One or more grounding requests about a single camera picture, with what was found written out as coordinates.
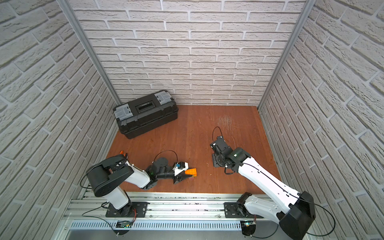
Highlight aluminium corner post left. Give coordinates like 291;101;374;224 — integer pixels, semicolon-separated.
57;0;122;105

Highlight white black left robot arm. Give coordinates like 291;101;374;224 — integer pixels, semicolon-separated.
86;153;197;218

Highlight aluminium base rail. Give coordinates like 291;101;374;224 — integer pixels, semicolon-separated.
64;191;310;222

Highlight aluminium corner post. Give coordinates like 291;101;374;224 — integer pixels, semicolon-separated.
257;0;316;110
57;0;122;105

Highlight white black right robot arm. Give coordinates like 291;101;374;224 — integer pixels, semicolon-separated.
210;136;316;240

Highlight orange long lego brick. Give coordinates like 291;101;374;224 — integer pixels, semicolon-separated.
185;168;197;177

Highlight aluminium corner post right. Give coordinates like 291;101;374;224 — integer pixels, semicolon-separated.
257;0;316;110

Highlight black plastic toolbox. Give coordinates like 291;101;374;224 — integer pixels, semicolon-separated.
113;90;179;139

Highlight white perforated cable tray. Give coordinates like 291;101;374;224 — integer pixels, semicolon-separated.
70;220;241;231

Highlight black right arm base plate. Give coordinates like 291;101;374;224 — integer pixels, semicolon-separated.
224;202;264;219

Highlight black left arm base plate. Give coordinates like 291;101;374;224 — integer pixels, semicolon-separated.
106;202;149;218

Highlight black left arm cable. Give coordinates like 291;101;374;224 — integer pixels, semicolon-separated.
152;149;179;165

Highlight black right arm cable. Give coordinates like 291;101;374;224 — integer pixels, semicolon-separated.
248;203;337;239

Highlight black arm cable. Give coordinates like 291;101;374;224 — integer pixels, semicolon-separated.
152;149;179;165
248;203;337;239

